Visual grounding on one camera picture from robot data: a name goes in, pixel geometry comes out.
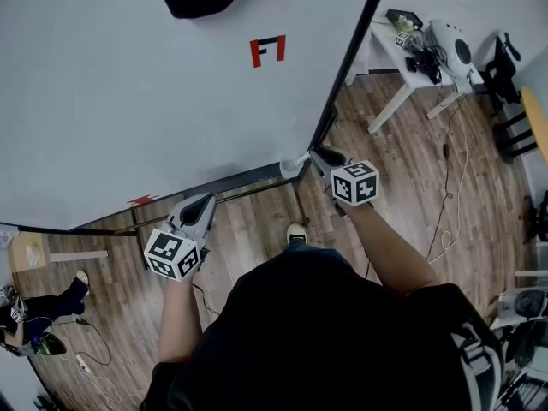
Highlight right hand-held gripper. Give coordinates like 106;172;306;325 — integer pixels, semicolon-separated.
309;145;381;217

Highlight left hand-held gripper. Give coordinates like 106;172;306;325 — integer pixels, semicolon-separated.
142;193;217;283

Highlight person's left forearm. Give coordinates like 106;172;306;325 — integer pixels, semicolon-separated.
157;274;205;364

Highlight person's right forearm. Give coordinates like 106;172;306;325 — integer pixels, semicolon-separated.
342;203;442;297

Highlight person's white shoe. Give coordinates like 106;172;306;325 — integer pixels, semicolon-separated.
285;223;308;246

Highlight person's blue jeans leg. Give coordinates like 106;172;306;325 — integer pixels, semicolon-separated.
280;240;352;269

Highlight red and black tape mark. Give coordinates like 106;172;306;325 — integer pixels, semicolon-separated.
249;34;287;69

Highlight white table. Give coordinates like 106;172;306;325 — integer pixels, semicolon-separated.
344;13;485;135

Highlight black tray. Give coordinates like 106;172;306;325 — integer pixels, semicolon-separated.
384;9;424;32

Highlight person's black shirt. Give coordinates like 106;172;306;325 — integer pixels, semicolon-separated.
140;246;506;411

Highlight white round headset device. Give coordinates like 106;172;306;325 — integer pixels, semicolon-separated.
423;18;474;79

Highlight small wooden side table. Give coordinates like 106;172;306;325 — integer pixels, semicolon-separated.
7;231;109;273

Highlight glossy dark curved device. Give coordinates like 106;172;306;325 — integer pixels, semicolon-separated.
32;331;69;357

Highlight black office chair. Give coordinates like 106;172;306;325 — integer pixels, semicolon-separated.
477;32;523;115

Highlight round wooden table black legs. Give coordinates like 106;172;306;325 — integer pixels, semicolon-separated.
491;86;548;165

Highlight white rack with black device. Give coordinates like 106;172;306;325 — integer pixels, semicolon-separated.
491;270;548;329

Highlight black equipment pile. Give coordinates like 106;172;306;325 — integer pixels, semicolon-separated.
500;319;548;411

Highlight black floor cable with adapter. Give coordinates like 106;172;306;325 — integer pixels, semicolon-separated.
426;96;455;260

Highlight white whiteboard black frame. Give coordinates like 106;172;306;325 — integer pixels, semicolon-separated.
0;0;393;233

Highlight white floor cable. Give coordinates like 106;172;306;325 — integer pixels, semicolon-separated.
427;100;470;265

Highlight black device cable cluster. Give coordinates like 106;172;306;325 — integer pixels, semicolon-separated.
404;47;442;86

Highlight thin black cable with adapter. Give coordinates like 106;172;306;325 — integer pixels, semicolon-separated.
51;317;113;366

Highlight grey shoulder strap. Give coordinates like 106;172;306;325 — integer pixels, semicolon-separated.
451;321;505;411

